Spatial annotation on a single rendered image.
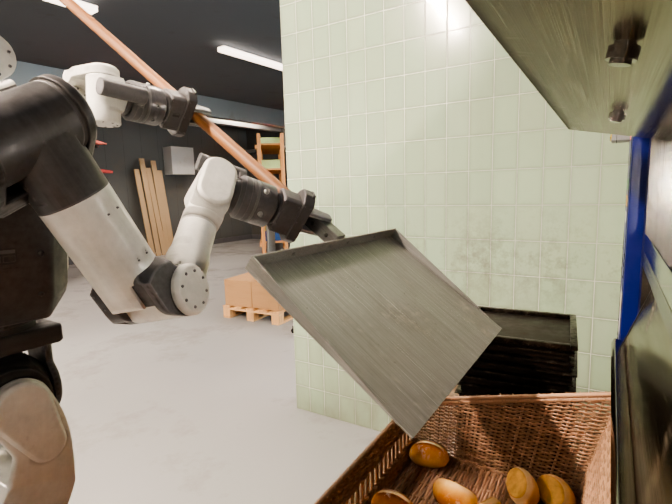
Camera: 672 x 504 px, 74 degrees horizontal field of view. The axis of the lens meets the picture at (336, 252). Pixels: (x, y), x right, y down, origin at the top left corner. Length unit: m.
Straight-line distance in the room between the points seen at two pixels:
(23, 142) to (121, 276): 0.19
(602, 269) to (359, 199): 1.11
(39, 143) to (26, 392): 0.39
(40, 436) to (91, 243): 0.35
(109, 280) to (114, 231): 0.07
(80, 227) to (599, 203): 1.78
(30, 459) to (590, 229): 1.85
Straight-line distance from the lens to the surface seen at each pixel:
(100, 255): 0.63
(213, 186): 0.82
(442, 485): 1.11
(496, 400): 1.18
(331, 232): 0.94
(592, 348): 2.11
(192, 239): 0.78
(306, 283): 0.78
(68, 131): 0.63
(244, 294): 4.62
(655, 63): 0.45
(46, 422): 0.86
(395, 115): 2.21
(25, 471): 0.88
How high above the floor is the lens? 1.29
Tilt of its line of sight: 8 degrees down
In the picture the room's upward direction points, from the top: 2 degrees counter-clockwise
